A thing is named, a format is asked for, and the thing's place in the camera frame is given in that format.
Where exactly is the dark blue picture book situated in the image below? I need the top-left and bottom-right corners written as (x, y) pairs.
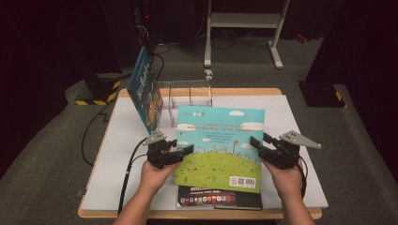
top-left (126, 46), bottom-right (164, 135)

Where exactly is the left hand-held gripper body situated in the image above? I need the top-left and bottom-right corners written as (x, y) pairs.
top-left (143, 129), bottom-right (182, 170)

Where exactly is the clear acrylic book rack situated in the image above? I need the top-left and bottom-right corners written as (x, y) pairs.
top-left (156, 79), bottom-right (214, 128)

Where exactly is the black computer tower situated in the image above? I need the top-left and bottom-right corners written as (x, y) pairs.
top-left (132, 0), bottom-right (158, 57)

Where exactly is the small red floor object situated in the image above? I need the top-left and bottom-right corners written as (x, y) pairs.
top-left (295, 33), bottom-right (310, 45)

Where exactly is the right hand-held gripper cable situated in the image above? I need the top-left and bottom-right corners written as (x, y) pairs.
top-left (295, 163), bottom-right (310, 200)

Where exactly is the black yellow striped base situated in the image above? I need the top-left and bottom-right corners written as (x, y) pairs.
top-left (74, 73), bottom-right (123, 107)
top-left (298, 81), bottom-right (348, 109)

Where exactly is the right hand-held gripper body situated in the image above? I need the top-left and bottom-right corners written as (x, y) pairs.
top-left (266, 129), bottom-right (322, 170)

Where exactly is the thick dark purple book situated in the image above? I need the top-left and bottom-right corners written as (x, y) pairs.
top-left (176, 186), bottom-right (237, 210)

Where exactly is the light blue green picture book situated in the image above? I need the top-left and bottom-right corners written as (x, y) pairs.
top-left (174, 104), bottom-right (267, 194)

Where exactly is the long black floor cable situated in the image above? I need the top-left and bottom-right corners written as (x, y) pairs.
top-left (80, 71), bottom-right (134, 167)

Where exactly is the person's right hand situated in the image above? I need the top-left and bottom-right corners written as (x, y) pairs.
top-left (262, 158), bottom-right (305, 201)

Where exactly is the person's left hand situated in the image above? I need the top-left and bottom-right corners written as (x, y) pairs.
top-left (139, 161), bottom-right (182, 198)

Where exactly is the hand-held gripper cable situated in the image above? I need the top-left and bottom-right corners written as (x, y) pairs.
top-left (116, 136), bottom-right (150, 217)
top-left (295, 163), bottom-right (310, 200)

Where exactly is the left hand-held gripper cable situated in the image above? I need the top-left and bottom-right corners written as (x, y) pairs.
top-left (116, 136), bottom-right (150, 217)

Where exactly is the white metal stand frame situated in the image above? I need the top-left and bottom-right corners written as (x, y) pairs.
top-left (204, 0), bottom-right (291, 70)

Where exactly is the looped black floor cable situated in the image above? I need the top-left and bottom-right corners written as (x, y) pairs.
top-left (152, 43), bottom-right (173, 83)

